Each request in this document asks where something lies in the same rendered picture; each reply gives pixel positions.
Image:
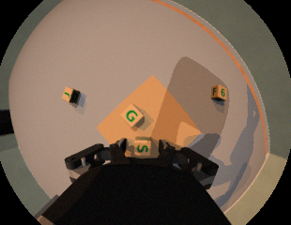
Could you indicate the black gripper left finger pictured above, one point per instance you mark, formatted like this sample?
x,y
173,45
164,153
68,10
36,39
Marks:
x,y
85,160

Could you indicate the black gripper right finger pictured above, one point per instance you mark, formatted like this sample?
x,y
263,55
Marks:
x,y
203,169

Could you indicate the orange flat mat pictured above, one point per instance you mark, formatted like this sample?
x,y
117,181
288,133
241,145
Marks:
x,y
164,119

